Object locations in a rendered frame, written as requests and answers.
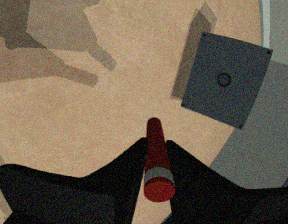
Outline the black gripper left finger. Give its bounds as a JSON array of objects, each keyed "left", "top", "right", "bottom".
[{"left": 0, "top": 137, "right": 147, "bottom": 224}]

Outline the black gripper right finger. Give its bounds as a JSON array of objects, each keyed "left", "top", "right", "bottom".
[{"left": 165, "top": 140, "right": 288, "bottom": 224}]

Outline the dark red peg with grey band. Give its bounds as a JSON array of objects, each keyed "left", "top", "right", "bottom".
[{"left": 144, "top": 117, "right": 175, "bottom": 202}]

